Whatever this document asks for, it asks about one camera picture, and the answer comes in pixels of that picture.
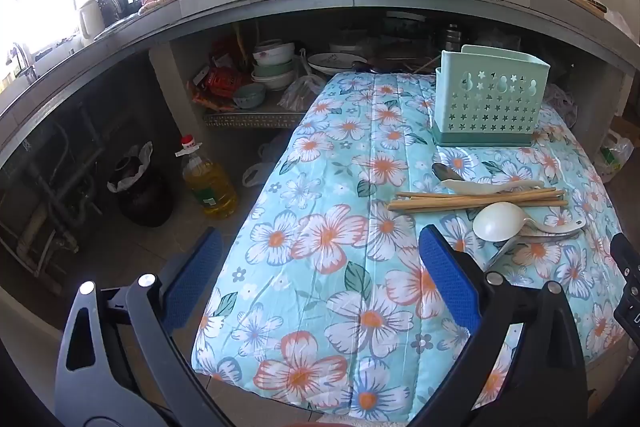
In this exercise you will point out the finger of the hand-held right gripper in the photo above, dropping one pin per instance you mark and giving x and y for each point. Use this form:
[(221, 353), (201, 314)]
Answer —
[(627, 257), (630, 312)]

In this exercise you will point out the plain white bowl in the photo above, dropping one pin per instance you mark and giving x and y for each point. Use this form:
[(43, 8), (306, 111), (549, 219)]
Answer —
[(274, 83)]

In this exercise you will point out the green perforated utensil holder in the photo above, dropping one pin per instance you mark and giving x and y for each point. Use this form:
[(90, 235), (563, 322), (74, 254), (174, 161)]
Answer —
[(485, 117)]

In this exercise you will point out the white jug by window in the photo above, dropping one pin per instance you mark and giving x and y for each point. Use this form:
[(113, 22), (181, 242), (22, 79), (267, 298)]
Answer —
[(91, 21)]

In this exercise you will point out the dark pan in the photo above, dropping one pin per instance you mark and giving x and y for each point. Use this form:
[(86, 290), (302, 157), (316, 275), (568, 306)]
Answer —
[(405, 63)]

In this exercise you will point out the pale green bowl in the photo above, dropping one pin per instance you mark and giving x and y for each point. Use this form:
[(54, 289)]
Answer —
[(274, 69)]

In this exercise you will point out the green print plastic bag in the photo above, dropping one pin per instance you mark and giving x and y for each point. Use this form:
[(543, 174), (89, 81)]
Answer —
[(615, 157)]

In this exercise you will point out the light teal bowl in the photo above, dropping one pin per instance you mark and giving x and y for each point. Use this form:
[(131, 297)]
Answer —
[(249, 96)]

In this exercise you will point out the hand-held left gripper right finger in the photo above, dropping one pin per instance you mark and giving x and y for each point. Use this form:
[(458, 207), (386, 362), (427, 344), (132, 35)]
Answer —
[(445, 277)]

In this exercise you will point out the metal spoon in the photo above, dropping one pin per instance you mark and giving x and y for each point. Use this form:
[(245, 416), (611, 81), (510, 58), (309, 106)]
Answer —
[(500, 253), (550, 234), (442, 171)]

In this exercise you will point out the metal faucet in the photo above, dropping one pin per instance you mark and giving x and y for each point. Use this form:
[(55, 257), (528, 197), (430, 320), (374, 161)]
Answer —
[(22, 59)]

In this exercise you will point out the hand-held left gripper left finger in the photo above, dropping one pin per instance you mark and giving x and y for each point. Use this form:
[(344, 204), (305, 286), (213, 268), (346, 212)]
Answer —
[(195, 277)]

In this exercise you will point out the black jar with plastic bag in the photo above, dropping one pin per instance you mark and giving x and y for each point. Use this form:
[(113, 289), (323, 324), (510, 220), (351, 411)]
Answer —
[(142, 197)]

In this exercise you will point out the clear plastic bag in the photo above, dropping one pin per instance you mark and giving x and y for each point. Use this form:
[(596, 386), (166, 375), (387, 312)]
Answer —
[(300, 94)]

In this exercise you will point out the metal shelf tray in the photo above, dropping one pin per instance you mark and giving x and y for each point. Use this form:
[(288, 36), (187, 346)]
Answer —
[(255, 117)]

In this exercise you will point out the cooking oil bottle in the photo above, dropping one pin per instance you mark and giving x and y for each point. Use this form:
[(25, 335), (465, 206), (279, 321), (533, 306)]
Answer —
[(210, 187)]

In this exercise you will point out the grey drain pipes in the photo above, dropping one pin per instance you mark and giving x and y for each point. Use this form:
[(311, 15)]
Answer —
[(55, 197)]

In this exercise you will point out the white plastic bag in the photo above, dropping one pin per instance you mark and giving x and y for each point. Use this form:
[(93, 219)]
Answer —
[(260, 167)]

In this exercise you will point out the floral blue blanket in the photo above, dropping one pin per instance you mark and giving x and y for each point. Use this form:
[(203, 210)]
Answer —
[(325, 157)]

